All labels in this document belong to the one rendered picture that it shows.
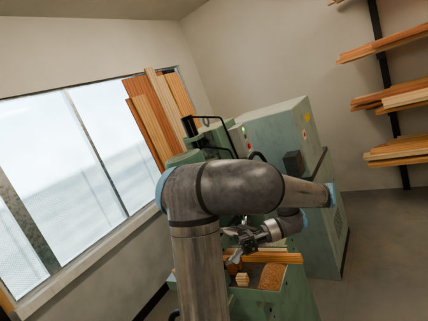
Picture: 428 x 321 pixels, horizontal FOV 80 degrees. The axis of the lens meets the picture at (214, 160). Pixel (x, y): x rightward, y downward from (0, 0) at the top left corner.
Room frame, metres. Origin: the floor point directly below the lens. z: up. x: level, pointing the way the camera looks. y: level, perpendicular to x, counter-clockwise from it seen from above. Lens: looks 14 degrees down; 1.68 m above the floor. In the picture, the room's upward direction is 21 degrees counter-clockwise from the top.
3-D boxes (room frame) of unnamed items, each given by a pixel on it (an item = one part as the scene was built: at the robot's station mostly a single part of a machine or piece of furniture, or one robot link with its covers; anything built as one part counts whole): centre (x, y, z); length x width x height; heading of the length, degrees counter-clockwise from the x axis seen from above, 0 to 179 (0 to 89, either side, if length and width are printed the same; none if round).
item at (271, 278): (0.91, -0.05, 0.92); 0.14 x 0.09 x 0.04; 147
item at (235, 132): (1.32, -0.17, 1.40); 0.10 x 0.06 x 0.16; 147
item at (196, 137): (1.25, 0.05, 1.54); 0.08 x 0.08 x 0.17; 57
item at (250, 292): (1.03, 0.17, 0.87); 0.61 x 0.30 x 0.06; 57
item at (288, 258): (1.10, 0.08, 0.92); 0.67 x 0.02 x 0.04; 57
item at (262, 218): (1.20, -0.11, 1.02); 0.09 x 0.07 x 0.12; 57
